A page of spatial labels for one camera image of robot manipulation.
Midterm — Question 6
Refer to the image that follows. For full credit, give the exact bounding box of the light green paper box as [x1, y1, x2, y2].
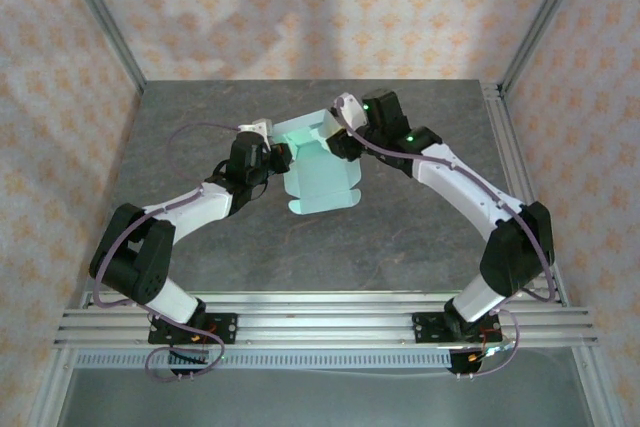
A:
[272, 109, 364, 216]

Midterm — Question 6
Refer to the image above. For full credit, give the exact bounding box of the black controller board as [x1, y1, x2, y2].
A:
[447, 346, 494, 379]
[167, 346, 211, 379]

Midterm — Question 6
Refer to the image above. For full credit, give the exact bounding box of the grey metal panel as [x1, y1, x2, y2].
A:
[59, 369, 596, 427]

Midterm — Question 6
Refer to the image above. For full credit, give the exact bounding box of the aluminium side rail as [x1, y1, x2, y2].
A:
[482, 80, 569, 306]

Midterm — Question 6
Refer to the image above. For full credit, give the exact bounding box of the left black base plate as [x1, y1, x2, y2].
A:
[148, 312, 239, 346]

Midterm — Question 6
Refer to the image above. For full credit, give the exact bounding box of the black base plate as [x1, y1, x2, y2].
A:
[412, 311, 503, 346]
[148, 312, 239, 346]

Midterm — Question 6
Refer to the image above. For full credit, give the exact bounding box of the aluminium mounting rail beam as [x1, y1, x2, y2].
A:
[53, 290, 599, 349]

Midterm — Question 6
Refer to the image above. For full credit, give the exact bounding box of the aluminium frame post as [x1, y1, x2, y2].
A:
[54, 0, 147, 94]
[498, 0, 594, 94]

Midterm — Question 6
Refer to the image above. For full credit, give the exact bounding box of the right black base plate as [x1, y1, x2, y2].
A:
[412, 311, 503, 346]

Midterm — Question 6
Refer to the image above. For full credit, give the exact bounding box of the grey slotted cable duct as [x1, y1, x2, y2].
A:
[74, 350, 451, 371]

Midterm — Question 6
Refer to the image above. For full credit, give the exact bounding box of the aluminium frame leg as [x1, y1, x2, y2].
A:
[29, 346, 76, 427]
[569, 346, 626, 427]

